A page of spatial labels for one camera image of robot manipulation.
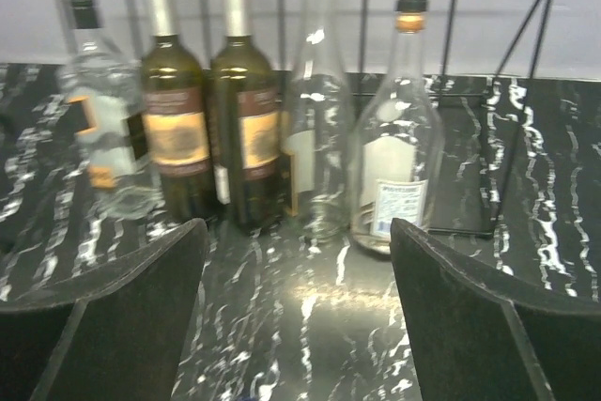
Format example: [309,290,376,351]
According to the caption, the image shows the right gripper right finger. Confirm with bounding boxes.
[390,219,600,400]

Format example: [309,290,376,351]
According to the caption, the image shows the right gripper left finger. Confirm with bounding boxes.
[1,219,208,400]

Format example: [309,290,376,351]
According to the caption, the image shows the clear round bottle cork stopper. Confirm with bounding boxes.
[348,0,444,255]

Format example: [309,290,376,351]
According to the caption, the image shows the tall clear bottle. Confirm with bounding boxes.
[280,0,355,241]

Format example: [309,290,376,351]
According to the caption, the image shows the dark green wine bottle left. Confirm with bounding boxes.
[140,0,219,223]

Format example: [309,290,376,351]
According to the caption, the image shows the dark green wine bottle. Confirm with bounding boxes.
[140,0,219,223]
[210,0,280,231]

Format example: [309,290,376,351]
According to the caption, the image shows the clear square bottle orange label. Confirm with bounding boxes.
[57,0,160,220]

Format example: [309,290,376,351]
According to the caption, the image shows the dark green wine bottle right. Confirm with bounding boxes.
[210,0,280,231]

